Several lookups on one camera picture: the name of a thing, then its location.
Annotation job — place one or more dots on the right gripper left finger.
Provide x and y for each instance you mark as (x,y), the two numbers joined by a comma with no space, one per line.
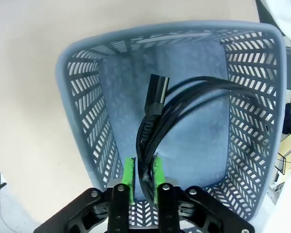
(118,211)

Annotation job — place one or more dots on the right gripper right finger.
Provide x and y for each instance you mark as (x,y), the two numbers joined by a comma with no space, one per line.
(168,211)

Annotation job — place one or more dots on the grey plastic lattice basket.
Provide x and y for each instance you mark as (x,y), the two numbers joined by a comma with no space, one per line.
(196,126)

